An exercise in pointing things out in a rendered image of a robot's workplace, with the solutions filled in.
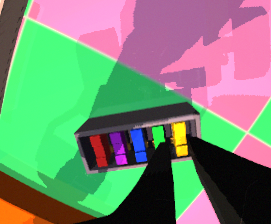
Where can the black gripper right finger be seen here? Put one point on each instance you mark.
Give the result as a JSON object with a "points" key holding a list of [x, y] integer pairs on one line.
{"points": [[238, 189]]}

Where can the blue fuse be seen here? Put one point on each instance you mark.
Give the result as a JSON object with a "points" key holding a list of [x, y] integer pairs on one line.
{"points": [[139, 145]]}

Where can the black fuse block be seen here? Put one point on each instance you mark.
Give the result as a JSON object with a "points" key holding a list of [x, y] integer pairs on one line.
{"points": [[106, 145]]}

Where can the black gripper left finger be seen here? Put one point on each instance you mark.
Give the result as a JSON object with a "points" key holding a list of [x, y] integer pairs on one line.
{"points": [[152, 200]]}

